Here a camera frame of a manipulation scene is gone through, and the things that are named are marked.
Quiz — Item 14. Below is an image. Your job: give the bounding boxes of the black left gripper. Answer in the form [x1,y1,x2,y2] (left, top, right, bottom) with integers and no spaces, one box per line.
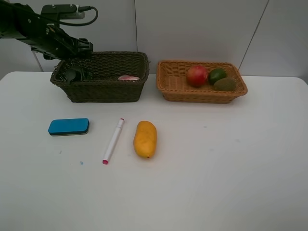
[30,24,93,60]

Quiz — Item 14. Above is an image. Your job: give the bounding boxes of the dark green pump bottle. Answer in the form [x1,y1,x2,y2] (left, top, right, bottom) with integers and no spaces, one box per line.
[65,66,93,84]

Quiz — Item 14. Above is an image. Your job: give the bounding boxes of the pink bottle white cap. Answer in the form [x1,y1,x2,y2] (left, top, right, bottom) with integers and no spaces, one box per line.
[118,75,140,81]

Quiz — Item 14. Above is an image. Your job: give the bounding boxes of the blue whiteboard eraser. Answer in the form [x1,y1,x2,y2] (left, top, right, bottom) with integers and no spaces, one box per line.
[48,118,90,136]

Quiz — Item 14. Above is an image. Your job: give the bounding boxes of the white marker pink caps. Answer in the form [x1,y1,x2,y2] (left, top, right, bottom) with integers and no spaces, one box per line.
[102,118,125,165]

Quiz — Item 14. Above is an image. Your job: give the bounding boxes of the yellow mango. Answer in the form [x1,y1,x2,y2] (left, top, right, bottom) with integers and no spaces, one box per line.
[133,121,157,159]

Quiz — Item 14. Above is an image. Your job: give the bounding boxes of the red apple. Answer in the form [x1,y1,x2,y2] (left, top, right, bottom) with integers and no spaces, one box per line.
[186,65,208,88]

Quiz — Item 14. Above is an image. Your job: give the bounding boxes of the green avocado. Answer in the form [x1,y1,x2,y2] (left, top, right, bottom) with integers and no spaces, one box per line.
[208,68,227,85]

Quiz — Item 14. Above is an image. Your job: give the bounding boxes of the brown kiwi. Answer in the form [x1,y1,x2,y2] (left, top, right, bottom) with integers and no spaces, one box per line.
[213,77,236,91]

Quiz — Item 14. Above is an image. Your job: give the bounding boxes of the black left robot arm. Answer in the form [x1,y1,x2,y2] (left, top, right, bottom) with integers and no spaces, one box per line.
[0,0,95,60]

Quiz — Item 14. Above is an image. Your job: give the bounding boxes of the dark brown wicker basket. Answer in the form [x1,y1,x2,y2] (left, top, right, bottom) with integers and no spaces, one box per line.
[50,51,149,103]

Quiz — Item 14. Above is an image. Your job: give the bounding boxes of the orange wicker basket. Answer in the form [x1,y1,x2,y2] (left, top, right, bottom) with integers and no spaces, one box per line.
[156,60,248,103]

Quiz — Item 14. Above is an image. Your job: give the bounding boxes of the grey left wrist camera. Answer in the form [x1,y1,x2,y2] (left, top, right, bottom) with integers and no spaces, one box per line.
[40,4,85,20]

